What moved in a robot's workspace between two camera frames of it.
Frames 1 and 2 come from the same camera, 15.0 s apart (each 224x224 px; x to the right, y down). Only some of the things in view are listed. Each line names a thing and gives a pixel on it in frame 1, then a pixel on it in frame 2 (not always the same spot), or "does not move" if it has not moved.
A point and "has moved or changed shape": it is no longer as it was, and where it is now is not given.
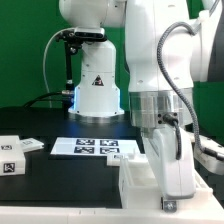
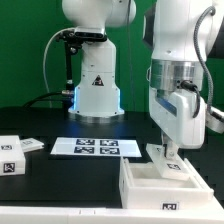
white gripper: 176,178 -> 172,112
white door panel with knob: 121,159 has moved or changed shape
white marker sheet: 96,146 does not move
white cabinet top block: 12,161 does not move
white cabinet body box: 139,188 does not move
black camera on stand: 73,40 does not move
